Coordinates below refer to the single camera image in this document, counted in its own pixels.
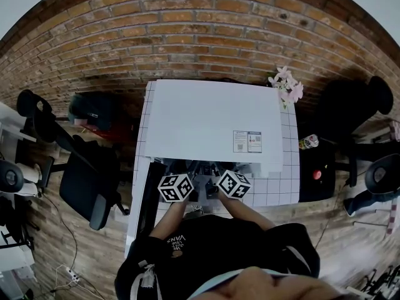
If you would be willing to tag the pale pink flowers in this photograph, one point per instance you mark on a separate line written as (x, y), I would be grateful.
(287, 87)

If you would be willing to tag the small red round object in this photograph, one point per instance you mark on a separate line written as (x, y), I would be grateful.
(317, 174)

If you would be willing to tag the person's black shirt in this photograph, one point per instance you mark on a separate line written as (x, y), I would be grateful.
(218, 245)

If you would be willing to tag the round black disc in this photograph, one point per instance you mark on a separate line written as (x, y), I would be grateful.
(382, 173)
(10, 177)

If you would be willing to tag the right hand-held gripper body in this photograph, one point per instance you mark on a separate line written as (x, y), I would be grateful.
(234, 184)

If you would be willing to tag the white desk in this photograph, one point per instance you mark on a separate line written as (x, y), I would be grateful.
(12, 120)

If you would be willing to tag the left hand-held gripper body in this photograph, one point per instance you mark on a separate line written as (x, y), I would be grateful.
(175, 187)

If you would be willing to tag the person's left forearm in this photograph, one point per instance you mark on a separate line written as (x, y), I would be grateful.
(170, 219)

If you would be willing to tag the black office chair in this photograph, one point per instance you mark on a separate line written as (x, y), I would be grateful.
(340, 114)
(84, 180)

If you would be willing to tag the white drink can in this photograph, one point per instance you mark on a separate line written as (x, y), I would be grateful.
(308, 141)

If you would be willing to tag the dark green bag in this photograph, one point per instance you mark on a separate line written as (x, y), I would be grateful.
(92, 111)

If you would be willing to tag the white power strip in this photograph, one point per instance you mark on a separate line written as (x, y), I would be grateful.
(73, 276)

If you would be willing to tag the person's right forearm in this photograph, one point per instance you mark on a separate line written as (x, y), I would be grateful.
(247, 212)

